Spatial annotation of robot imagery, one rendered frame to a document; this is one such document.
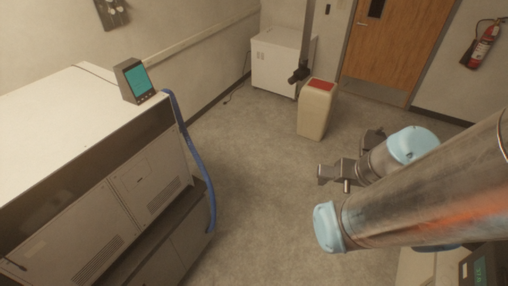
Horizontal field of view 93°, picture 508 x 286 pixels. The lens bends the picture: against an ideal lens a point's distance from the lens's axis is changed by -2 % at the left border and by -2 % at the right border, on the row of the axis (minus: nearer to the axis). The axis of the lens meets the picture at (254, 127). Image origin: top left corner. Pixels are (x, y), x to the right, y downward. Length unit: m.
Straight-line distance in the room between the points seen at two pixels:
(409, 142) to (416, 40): 3.17
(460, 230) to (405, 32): 3.39
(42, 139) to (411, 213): 1.16
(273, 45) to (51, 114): 2.58
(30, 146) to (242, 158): 2.00
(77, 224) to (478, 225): 1.18
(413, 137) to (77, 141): 1.04
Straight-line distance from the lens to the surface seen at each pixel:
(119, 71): 1.13
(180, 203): 1.63
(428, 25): 3.55
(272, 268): 2.19
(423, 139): 0.48
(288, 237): 2.29
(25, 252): 1.18
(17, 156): 1.19
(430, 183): 0.23
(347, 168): 0.60
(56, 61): 2.19
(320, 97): 2.64
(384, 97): 3.95
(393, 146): 0.47
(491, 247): 1.33
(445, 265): 1.50
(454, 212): 0.22
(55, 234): 1.19
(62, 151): 1.10
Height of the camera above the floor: 2.07
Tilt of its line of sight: 41 degrees down
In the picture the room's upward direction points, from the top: straight up
